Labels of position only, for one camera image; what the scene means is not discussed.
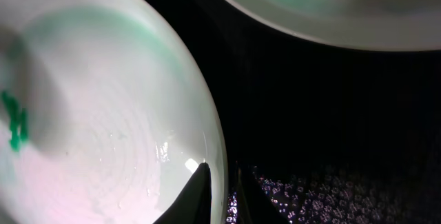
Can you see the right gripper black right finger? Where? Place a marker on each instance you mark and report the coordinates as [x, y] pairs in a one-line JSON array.
[[253, 206]]

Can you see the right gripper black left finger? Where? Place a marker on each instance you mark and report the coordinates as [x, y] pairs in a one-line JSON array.
[[193, 204]]

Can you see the pale green plate bottom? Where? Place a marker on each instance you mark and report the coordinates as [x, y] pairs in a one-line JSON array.
[[105, 114]]

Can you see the pale green plate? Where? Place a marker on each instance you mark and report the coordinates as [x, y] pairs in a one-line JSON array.
[[380, 25], [105, 114]]

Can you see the round black tray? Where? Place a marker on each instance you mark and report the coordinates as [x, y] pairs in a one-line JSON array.
[[293, 107]]

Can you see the pale green plate top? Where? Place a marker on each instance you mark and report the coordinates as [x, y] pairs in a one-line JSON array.
[[380, 25]]

